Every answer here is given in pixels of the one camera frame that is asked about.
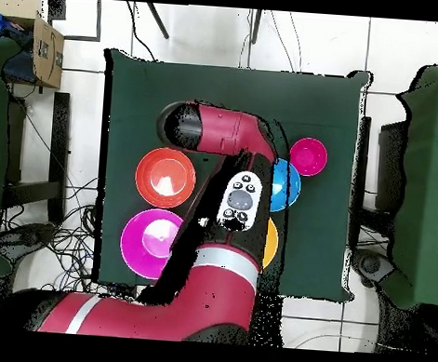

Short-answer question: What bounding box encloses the medium blue bowl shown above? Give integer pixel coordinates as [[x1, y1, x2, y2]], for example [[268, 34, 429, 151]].
[[269, 157, 303, 215]]

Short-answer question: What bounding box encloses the large orange bowl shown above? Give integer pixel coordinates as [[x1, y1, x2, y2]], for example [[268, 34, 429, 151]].
[[261, 216, 281, 272]]

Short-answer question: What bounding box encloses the shallow red-orange bowl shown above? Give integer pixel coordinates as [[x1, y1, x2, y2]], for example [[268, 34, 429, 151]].
[[132, 144, 199, 211]]

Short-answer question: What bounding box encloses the small crimson bowl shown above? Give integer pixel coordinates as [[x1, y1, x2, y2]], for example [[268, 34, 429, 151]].
[[287, 136, 330, 179]]

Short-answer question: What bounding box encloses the large pink bowl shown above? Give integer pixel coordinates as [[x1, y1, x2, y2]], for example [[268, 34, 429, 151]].
[[117, 206, 185, 283]]

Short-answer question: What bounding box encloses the dark green table cloth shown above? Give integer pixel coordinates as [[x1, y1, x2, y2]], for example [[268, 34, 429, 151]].
[[88, 47, 373, 303]]

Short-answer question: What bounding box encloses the black stand leg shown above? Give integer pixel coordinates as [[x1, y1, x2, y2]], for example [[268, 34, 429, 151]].
[[142, 2, 173, 40], [247, 8, 263, 46]]

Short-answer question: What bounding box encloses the cardboard box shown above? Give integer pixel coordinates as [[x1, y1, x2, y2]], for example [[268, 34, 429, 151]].
[[0, 0, 69, 89]]

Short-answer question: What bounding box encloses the dark bag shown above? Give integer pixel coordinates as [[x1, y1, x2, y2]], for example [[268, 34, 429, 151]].
[[1, 29, 42, 86]]

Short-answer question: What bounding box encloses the black metal frame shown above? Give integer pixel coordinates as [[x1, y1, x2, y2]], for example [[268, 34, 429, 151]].
[[356, 115, 407, 239], [0, 87, 74, 227]]

